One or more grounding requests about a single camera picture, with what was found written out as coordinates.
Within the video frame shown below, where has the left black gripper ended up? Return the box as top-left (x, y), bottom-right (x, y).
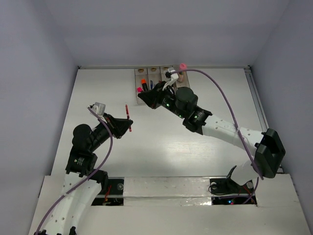
top-left (89, 112), bottom-right (133, 150)

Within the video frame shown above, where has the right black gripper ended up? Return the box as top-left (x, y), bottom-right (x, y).
top-left (138, 80), bottom-right (186, 119)

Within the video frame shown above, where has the orange highlighter marker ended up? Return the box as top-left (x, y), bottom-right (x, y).
top-left (141, 79), bottom-right (149, 92)

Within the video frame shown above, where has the red slim pen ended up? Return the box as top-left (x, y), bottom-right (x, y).
top-left (125, 104), bottom-right (132, 132)

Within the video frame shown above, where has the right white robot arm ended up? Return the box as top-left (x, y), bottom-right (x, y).
top-left (138, 82), bottom-right (286, 195)

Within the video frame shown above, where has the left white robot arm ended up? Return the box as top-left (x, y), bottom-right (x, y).
top-left (35, 113), bottom-right (133, 235)

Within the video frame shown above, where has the clear four-compartment organizer tray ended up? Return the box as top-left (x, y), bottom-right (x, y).
top-left (134, 63), bottom-right (187, 105)

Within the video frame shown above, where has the pink-capped glue stick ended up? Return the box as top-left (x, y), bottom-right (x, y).
top-left (178, 63), bottom-right (187, 83)

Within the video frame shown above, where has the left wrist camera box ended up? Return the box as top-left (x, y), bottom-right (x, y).
top-left (88, 102), bottom-right (106, 117)

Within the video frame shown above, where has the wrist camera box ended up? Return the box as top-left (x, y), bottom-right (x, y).
top-left (88, 102), bottom-right (106, 117)
top-left (162, 67), bottom-right (179, 91)

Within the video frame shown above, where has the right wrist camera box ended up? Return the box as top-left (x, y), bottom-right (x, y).
top-left (162, 67), bottom-right (179, 91)

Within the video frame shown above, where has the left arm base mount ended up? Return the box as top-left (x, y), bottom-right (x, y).
top-left (91, 178), bottom-right (124, 206)

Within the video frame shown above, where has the aluminium side rail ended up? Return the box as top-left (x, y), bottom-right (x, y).
top-left (244, 68), bottom-right (286, 178)

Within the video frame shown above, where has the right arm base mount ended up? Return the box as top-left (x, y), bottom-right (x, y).
top-left (208, 178), bottom-right (257, 205)

